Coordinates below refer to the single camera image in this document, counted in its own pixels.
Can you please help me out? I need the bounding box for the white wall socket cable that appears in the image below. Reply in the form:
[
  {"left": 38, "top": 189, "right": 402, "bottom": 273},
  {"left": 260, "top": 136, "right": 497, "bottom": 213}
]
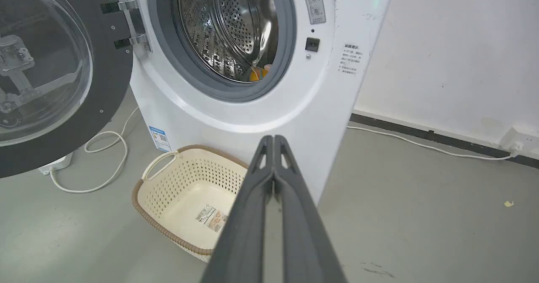
[{"left": 347, "top": 125, "right": 523, "bottom": 161}]

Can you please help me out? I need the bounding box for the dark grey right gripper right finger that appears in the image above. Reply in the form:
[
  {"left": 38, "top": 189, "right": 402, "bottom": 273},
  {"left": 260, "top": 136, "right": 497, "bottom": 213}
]
[{"left": 273, "top": 135, "right": 347, "bottom": 283}]

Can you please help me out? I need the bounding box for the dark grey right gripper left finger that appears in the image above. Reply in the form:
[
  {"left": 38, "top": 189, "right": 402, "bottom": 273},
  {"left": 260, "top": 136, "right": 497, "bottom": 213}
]
[{"left": 200, "top": 135, "right": 275, "bottom": 283}]

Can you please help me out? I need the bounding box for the white wall socket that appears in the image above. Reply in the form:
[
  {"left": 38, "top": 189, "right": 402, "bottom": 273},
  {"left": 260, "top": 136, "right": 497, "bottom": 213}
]
[{"left": 499, "top": 126, "right": 539, "bottom": 160}]

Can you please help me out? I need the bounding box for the white power cable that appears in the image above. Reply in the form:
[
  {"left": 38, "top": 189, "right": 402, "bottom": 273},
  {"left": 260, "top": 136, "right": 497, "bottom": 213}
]
[{"left": 50, "top": 106, "right": 140, "bottom": 194}]

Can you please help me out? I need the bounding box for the round glass washing machine door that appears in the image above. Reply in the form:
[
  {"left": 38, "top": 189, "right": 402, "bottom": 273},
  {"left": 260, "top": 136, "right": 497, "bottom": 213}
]
[{"left": 0, "top": 0, "right": 151, "bottom": 179}]

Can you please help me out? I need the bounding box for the white front-load washing machine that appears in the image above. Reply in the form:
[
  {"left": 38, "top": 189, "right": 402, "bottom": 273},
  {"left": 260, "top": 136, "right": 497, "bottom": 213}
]
[{"left": 106, "top": 0, "right": 397, "bottom": 206}]

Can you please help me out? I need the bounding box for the orange toy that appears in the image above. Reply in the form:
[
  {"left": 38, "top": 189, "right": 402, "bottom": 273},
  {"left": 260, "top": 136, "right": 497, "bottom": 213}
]
[{"left": 249, "top": 64, "right": 272, "bottom": 82}]

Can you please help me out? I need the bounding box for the cream perforated laundry basket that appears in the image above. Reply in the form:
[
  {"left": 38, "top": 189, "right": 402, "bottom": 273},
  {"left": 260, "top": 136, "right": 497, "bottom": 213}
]
[{"left": 132, "top": 144, "right": 250, "bottom": 263}]

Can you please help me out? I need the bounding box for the white power strip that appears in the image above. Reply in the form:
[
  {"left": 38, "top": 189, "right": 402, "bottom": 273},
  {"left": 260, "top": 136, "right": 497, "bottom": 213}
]
[{"left": 39, "top": 152, "right": 74, "bottom": 176}]

